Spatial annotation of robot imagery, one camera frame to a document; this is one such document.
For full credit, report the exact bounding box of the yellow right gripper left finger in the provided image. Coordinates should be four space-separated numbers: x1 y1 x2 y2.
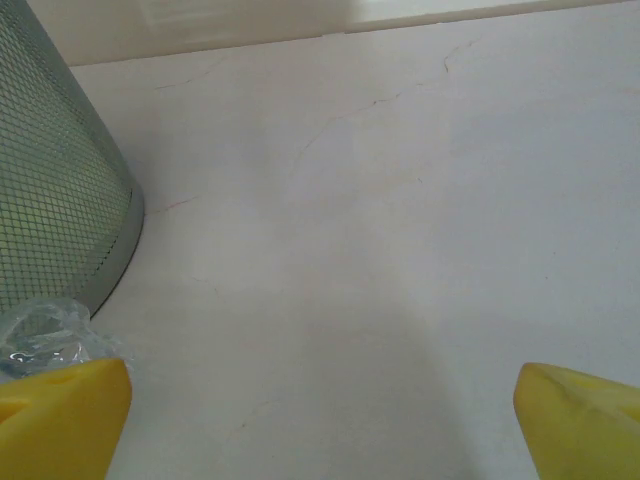
0 357 133 480

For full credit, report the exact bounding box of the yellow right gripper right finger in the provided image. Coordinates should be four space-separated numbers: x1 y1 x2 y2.
513 362 640 480

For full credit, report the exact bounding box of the clear bottle Pepsi-logo blue label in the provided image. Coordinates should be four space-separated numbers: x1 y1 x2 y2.
0 296 135 385

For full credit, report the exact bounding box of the grey metal mesh bin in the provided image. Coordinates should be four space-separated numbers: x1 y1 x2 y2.
0 0 147 320

